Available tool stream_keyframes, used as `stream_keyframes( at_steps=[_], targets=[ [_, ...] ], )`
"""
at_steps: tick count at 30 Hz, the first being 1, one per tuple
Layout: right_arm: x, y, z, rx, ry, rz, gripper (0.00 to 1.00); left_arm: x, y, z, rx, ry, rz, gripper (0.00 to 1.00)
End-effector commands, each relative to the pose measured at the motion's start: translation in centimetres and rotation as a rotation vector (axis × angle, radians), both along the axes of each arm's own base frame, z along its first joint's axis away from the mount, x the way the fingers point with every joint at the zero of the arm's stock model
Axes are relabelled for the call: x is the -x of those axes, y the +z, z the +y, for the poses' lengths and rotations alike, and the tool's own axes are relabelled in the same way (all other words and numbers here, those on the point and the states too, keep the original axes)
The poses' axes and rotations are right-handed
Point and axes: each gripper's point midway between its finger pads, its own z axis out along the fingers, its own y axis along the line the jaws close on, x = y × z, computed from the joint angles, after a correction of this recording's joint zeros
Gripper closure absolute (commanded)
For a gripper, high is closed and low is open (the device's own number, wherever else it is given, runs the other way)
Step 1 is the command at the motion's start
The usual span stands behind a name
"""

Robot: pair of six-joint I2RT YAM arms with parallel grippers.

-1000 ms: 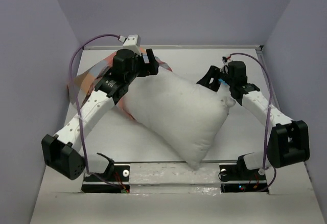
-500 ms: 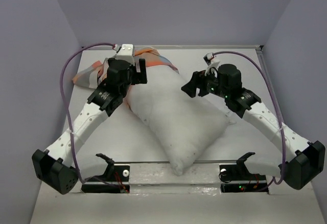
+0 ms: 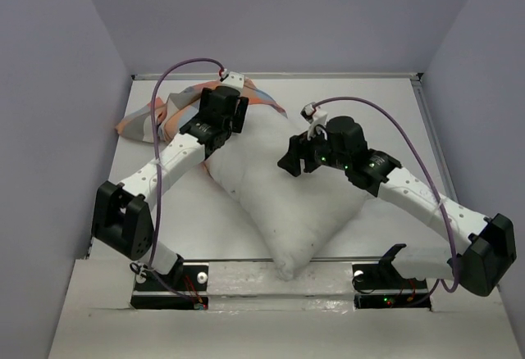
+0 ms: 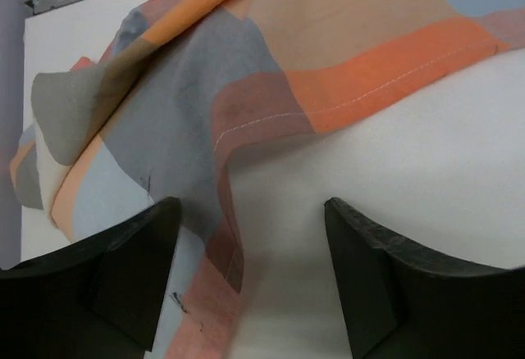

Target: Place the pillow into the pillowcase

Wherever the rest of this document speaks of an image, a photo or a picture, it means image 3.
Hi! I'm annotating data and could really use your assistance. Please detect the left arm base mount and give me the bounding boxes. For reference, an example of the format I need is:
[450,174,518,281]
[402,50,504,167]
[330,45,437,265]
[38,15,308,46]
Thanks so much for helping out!
[130,257,209,311]

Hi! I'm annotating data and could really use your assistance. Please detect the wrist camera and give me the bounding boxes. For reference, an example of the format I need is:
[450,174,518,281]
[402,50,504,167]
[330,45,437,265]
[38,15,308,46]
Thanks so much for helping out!
[300,102,327,139]
[219,69,246,91]

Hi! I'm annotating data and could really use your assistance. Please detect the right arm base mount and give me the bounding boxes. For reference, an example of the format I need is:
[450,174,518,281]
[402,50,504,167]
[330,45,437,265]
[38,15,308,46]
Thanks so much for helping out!
[351,244,431,310]

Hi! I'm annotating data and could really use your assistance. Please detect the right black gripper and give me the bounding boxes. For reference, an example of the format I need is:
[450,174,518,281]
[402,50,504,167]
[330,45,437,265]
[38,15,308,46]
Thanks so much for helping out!
[276,123,350,176]

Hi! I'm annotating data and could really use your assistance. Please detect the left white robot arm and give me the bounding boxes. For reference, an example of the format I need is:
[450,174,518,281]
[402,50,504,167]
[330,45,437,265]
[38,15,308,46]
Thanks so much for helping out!
[92,86,249,289]

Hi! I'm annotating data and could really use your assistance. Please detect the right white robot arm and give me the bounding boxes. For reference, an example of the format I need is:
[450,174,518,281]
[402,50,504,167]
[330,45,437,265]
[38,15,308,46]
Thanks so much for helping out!
[277,116,516,297]

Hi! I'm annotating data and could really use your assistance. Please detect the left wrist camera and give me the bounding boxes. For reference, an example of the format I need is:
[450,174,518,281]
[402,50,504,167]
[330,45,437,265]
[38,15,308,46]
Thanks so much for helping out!
[219,69,246,91]

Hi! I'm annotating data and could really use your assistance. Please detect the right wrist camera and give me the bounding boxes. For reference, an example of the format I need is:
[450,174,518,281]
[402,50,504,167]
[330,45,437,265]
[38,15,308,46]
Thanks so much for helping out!
[300,102,327,139]

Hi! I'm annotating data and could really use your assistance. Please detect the white pillow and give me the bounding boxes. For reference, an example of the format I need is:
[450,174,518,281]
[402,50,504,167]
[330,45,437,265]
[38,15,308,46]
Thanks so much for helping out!
[205,105,368,281]

